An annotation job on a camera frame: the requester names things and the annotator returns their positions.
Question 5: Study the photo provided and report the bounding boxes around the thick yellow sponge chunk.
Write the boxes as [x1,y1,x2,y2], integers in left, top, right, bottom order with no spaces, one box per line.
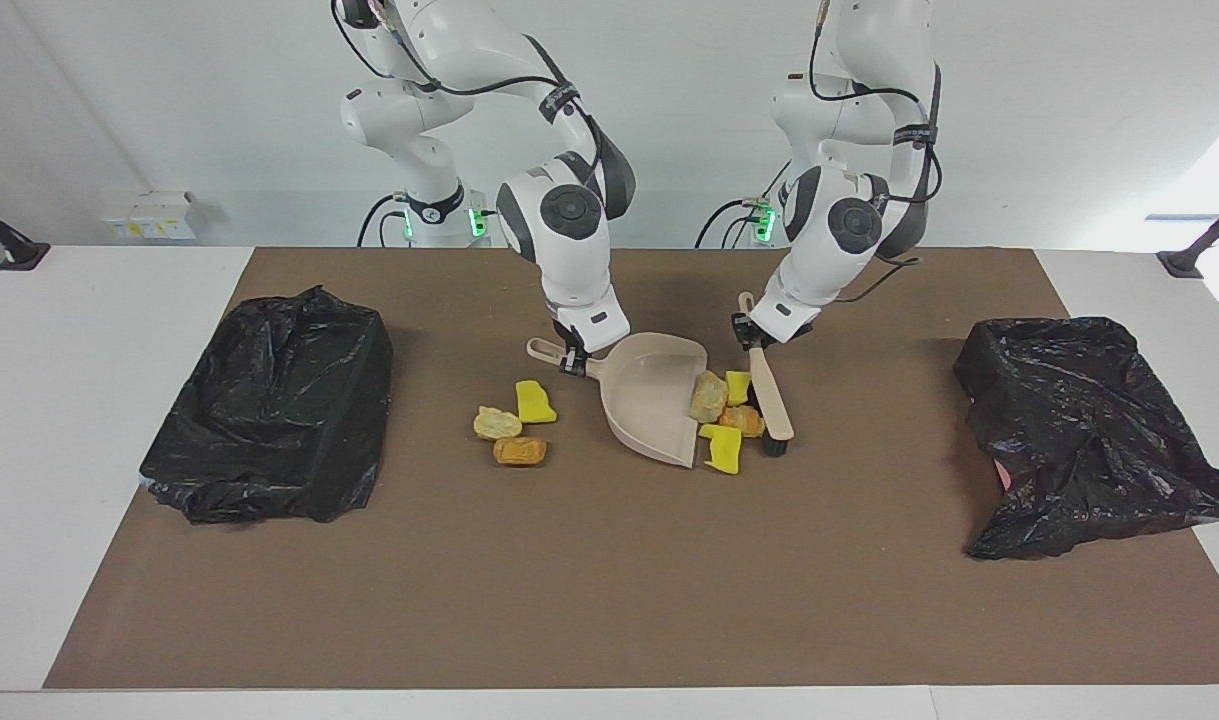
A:
[515,380,558,425]

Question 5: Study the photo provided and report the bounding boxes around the beige brush black bristles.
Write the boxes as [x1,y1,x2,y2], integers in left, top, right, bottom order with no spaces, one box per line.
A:
[735,291,797,459]

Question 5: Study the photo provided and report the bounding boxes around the beige plastic dustpan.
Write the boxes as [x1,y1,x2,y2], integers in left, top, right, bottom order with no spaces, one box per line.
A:
[526,332,710,469]

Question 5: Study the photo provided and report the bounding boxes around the pale beige rock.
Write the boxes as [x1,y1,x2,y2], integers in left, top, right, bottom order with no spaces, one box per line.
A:
[472,405,523,442]

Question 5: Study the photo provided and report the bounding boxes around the brown bread roll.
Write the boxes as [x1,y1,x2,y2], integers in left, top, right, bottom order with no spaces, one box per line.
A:
[492,436,549,468]

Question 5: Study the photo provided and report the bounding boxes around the notched yellow sponge piece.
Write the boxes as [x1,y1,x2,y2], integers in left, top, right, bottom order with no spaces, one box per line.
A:
[698,423,743,475]

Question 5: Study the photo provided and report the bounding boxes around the open black bag lined bin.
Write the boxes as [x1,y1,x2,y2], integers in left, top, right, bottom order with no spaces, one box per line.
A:
[139,285,394,526]

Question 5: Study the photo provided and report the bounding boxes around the crumpled black trash bag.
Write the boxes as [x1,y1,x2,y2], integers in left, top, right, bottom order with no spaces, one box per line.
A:
[953,316,1219,561]

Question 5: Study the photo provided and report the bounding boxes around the brown table mat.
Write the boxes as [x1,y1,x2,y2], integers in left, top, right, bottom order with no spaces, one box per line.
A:
[42,247,1219,691]

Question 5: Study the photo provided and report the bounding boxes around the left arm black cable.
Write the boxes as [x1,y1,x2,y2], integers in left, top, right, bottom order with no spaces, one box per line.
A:
[807,0,942,304]

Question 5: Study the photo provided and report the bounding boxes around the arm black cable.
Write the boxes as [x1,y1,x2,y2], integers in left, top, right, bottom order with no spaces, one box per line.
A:
[807,0,942,304]
[331,0,610,201]

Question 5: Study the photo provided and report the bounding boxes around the black base cable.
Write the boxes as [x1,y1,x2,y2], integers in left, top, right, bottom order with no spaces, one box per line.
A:
[696,198,770,249]
[357,193,410,248]

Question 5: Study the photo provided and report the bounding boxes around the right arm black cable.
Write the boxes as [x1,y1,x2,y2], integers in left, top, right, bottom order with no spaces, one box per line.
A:
[331,0,610,201]

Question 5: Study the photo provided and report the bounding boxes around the white wall outlet boxes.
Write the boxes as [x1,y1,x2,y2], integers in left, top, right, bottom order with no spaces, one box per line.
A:
[102,192,198,241]

